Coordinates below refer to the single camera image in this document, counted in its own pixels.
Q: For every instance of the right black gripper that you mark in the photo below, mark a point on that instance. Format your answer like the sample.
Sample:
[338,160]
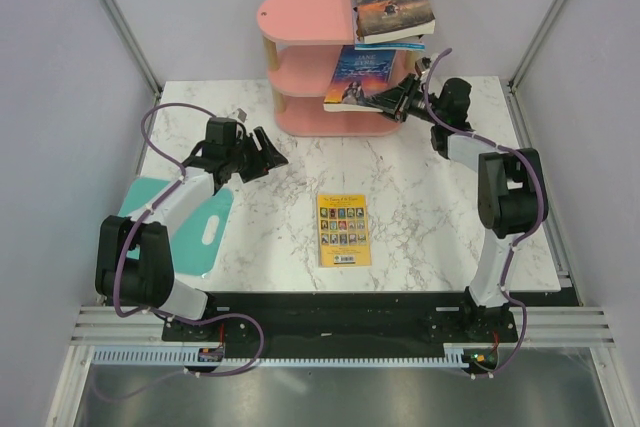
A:
[398,100]

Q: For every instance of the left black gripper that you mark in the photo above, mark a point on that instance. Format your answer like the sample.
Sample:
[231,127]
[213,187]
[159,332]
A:
[265,159]

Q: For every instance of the Jane Eyre book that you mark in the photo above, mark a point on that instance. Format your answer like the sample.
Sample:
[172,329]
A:
[357,76]

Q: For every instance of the dog picture book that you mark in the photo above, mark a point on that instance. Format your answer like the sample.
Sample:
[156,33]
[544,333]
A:
[412,43]

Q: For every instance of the brown Edward Tulane book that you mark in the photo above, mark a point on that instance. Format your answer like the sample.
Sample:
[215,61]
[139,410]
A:
[388,22]

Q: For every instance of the Tale of Two Cities book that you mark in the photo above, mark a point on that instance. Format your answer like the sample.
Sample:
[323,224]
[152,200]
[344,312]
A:
[422,6]

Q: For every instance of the yellow paperback book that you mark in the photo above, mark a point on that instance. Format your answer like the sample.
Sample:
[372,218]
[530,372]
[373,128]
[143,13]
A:
[343,230]

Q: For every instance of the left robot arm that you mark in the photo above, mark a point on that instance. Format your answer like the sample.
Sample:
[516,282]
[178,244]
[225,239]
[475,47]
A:
[134,261]

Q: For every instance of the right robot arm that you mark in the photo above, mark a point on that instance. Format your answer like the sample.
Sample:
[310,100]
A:
[511,197]

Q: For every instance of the pink three-tier shelf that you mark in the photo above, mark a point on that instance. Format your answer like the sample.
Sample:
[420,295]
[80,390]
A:
[302,42]

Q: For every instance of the teal plastic file folder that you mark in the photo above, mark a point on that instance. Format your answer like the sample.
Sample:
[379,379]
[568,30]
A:
[196,243]

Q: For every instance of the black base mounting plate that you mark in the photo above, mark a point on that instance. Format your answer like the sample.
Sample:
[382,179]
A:
[300,323]

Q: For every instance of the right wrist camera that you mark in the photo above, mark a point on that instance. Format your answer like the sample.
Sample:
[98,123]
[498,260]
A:
[422,68]

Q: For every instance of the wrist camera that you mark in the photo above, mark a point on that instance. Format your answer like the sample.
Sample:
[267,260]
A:
[239,115]
[422,68]

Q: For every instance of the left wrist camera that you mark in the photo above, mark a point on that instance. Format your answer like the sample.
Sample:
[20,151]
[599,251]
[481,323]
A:
[239,115]

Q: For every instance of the white slotted cable duct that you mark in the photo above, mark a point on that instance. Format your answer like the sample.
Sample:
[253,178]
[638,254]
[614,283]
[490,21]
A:
[192,356]

